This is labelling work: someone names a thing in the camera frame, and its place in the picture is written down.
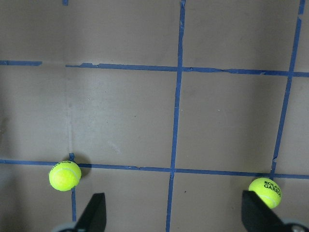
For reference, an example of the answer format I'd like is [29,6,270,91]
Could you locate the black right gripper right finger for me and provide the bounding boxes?
[241,190,290,232]

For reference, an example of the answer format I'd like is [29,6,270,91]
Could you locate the tennis ball right side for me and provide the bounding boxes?
[248,177,282,209]

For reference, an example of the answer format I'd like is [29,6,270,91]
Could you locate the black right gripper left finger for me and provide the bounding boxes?
[73,193,107,232]

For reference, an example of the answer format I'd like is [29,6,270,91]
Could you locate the tennis ball centre near bases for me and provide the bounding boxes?
[48,160,82,191]

